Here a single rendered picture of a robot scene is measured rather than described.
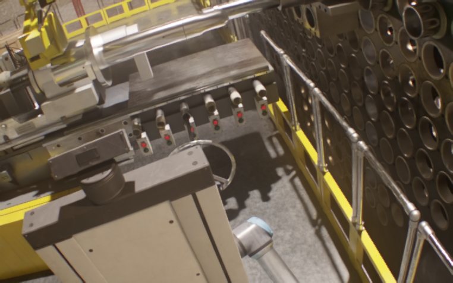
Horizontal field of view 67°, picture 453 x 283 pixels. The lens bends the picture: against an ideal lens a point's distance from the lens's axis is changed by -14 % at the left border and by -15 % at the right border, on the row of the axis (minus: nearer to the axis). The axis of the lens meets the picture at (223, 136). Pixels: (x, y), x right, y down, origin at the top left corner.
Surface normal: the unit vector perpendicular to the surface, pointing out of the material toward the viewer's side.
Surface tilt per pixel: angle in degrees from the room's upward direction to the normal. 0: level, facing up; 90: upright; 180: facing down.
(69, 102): 90
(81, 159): 61
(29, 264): 90
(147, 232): 90
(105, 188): 90
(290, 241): 0
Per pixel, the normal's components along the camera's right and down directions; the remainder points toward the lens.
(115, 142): 0.16, 0.06
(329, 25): 0.20, 0.54
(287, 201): -0.22, -0.79
